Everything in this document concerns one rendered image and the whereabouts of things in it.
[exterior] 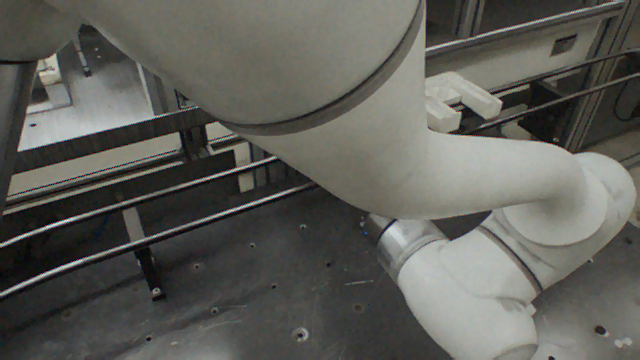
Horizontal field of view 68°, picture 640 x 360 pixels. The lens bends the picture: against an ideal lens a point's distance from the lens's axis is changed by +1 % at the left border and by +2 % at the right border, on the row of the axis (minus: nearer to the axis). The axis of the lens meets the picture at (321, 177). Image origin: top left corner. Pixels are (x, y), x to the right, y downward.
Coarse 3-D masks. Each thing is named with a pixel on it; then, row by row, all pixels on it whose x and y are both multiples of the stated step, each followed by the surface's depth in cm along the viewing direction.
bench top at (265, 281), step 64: (256, 192) 102; (320, 192) 102; (64, 256) 88; (128, 256) 88; (192, 256) 88; (256, 256) 88; (320, 256) 88; (0, 320) 78; (64, 320) 78; (128, 320) 77; (192, 320) 77; (256, 320) 77; (320, 320) 77; (384, 320) 77; (576, 320) 78
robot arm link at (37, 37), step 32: (0, 0) 20; (32, 0) 21; (0, 32) 21; (32, 32) 22; (64, 32) 24; (0, 64) 23; (32, 64) 25; (0, 96) 23; (0, 128) 24; (0, 160) 25; (0, 192) 27; (0, 224) 29
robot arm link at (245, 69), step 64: (64, 0) 14; (128, 0) 11; (192, 0) 11; (256, 0) 11; (320, 0) 12; (384, 0) 13; (192, 64) 13; (256, 64) 13; (320, 64) 14; (384, 64) 15
